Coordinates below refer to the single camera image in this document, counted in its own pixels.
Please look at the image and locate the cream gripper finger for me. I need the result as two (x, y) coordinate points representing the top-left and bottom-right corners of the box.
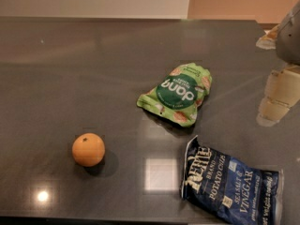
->
(256, 65), (300, 127)
(256, 24), (279, 50)

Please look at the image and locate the blue kettle chip bag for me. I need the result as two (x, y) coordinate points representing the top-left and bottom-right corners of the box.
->
(181, 138), (283, 225)

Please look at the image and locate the green dang snack bag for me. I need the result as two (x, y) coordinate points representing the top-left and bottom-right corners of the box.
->
(137, 63), (212, 128)

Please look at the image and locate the orange fruit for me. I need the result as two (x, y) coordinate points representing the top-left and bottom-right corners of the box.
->
(72, 133), (105, 167)

